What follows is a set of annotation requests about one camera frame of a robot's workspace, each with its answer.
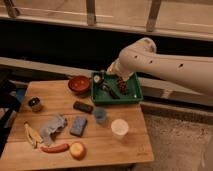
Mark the blue sponge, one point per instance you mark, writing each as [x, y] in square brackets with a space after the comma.
[78, 126]

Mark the yellow-red apple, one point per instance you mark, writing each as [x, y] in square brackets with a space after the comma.
[77, 150]

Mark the grey-blue crumpled cloth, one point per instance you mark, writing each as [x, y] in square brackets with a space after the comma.
[56, 124]

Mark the black rectangular block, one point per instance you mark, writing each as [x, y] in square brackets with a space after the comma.
[83, 107]

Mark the white plastic cup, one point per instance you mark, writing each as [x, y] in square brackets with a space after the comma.
[119, 128]

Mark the banana peel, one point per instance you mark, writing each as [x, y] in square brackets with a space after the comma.
[32, 135]

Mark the red-brown bowl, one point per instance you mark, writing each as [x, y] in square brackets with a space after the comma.
[79, 84]

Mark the dark red grape bunch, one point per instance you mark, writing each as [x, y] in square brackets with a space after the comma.
[122, 85]

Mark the small dark cup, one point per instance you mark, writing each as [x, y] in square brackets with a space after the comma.
[35, 104]

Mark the red sausage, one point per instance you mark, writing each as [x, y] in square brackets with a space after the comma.
[55, 149]

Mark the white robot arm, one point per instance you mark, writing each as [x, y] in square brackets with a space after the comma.
[193, 72]

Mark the black chair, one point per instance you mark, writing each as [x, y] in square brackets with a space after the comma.
[6, 101]

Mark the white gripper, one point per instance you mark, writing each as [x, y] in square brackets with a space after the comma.
[117, 69]

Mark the small blue-grey cup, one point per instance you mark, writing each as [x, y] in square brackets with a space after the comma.
[100, 115]

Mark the green plastic tray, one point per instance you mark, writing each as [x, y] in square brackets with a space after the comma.
[100, 97]

